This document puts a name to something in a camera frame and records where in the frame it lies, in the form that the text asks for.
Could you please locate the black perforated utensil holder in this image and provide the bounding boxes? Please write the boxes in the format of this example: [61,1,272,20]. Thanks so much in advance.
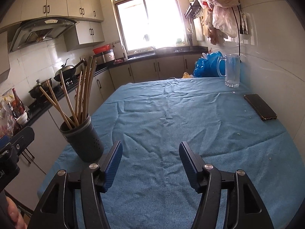
[59,114,104,162]

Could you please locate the kitchen window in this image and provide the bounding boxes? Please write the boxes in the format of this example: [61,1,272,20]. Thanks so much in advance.
[113,0,186,55]

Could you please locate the left hand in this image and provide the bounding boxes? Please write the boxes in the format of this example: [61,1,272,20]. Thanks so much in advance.
[6,197,27,229]

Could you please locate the lower base cabinets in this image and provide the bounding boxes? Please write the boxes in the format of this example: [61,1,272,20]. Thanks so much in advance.
[5,52,201,209]

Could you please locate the clear plastic bag on counter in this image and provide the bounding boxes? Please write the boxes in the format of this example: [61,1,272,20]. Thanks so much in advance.
[0,100,15,138]

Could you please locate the white bowl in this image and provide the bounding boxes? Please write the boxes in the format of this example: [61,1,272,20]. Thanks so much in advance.
[17,111,28,126]

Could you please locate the dark sauce bottle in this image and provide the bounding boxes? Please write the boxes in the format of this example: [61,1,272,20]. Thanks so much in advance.
[12,88,25,117]

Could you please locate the black countertop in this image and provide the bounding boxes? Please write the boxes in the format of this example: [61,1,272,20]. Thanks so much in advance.
[14,45,209,128]

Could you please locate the blue towel table cover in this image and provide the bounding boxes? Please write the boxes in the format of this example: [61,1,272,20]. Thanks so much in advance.
[37,76,305,229]

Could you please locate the black smartphone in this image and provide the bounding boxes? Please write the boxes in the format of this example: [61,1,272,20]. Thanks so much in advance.
[244,94,277,121]

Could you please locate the black wok with lid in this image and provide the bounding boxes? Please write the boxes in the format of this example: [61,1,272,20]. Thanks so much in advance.
[54,58,87,82]

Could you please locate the clear glass mug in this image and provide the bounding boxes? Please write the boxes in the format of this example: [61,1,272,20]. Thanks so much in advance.
[217,54,241,88]

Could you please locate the range hood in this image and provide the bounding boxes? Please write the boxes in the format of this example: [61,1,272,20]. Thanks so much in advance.
[9,17,76,52]

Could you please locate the yellow bag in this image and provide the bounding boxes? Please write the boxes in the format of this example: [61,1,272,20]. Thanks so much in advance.
[182,72,194,79]

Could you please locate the blue plastic bag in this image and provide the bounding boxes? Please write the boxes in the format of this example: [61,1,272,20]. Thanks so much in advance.
[193,51,223,77]

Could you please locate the red basin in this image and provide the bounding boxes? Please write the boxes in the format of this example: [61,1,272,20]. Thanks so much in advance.
[93,44,111,54]

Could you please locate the hanging plastic bags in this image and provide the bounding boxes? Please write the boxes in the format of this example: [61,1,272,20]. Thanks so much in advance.
[198,0,239,45]

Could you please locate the upper wall cabinets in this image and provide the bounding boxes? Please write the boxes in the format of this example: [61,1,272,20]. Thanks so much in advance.
[0,0,106,77]

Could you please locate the black power cable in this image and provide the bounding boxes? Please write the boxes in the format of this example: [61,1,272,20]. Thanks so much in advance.
[230,6,242,64]

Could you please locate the wall dish rack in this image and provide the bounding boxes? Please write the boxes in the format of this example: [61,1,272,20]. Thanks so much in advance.
[185,0,202,19]

